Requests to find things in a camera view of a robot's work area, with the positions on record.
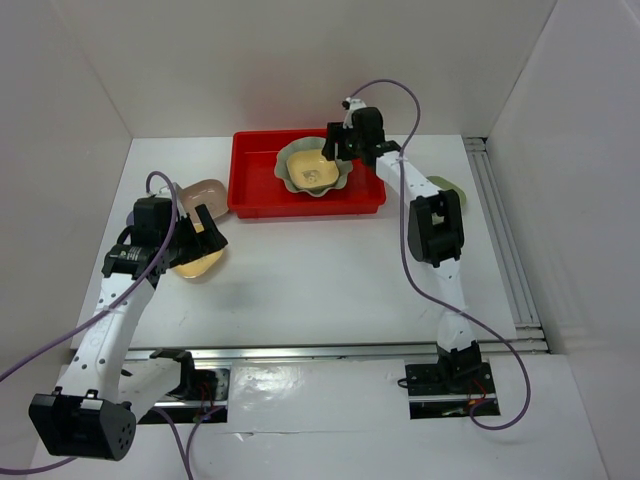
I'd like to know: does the purple cable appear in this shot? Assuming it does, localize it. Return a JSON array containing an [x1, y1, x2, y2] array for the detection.
[[0, 171, 191, 476], [347, 79, 532, 431]]

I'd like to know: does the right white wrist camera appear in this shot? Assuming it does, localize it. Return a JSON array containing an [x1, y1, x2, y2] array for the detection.
[[341, 97, 367, 128]]

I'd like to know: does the aluminium rail right side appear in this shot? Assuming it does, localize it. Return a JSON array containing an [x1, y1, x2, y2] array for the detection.
[[462, 137, 551, 355]]

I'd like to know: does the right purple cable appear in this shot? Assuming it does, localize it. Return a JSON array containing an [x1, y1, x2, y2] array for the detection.
[[347, 79, 532, 431]]

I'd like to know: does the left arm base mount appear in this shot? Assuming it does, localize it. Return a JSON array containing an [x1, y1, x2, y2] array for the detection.
[[117, 359, 224, 423]]

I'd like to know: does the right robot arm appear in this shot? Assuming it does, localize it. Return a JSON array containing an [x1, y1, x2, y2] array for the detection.
[[322, 97, 482, 393]]

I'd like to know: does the aluminium rail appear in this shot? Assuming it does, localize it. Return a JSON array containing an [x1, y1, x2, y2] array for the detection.
[[124, 340, 444, 362], [462, 137, 551, 355]]

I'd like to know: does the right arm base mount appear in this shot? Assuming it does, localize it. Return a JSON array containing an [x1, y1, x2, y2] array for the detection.
[[397, 362, 500, 420]]

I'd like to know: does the yellow square plate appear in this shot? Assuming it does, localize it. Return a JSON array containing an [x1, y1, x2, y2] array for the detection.
[[286, 149, 340, 190], [172, 249, 225, 280]]

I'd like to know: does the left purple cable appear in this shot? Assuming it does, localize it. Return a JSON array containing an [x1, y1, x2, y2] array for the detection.
[[0, 171, 191, 476]]

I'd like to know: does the green square plate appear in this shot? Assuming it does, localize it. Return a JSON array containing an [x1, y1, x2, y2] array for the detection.
[[427, 175, 467, 210]]

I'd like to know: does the brown square plate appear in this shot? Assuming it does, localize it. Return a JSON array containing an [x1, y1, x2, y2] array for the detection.
[[178, 179, 229, 225]]

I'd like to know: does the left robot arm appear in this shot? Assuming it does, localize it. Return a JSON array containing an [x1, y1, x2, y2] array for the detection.
[[28, 196, 227, 461]]

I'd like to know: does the aluminium rail front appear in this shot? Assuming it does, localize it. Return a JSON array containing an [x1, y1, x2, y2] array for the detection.
[[124, 340, 444, 362]]

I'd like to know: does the large green scalloped bowl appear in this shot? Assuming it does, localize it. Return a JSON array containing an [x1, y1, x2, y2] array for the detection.
[[274, 137, 354, 198]]

